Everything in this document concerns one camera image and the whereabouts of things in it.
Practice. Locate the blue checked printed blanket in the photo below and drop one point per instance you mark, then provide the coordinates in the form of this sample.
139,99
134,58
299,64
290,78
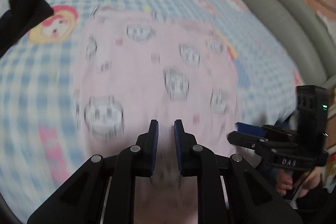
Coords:
39,82

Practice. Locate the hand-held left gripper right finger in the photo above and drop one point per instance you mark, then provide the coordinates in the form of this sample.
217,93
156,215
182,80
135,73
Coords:
178,150

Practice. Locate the black garment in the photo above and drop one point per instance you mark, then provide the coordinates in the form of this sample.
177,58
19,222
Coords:
23,11

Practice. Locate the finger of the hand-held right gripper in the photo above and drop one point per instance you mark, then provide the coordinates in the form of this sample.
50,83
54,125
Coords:
249,128
241,138

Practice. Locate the person's right hand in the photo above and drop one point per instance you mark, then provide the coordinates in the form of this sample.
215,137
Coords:
283,183

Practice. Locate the grey padded headboard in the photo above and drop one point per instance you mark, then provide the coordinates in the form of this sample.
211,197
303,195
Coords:
275,11

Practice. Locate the pink printed pyjama garment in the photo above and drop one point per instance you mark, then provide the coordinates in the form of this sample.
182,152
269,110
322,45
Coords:
147,77

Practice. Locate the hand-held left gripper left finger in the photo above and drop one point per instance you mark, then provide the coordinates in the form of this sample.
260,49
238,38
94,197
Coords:
155,145

